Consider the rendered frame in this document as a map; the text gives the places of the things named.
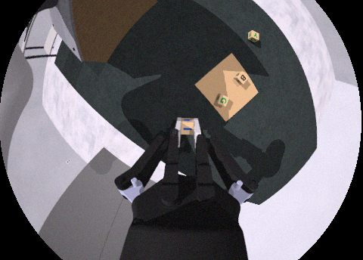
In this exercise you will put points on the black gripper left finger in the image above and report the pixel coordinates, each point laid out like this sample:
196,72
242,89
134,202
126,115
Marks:
132,182

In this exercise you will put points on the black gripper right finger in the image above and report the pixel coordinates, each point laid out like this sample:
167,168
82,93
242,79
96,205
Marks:
239,184

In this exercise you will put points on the tan flat square mat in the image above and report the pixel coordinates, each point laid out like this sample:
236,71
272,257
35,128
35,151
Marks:
221,80

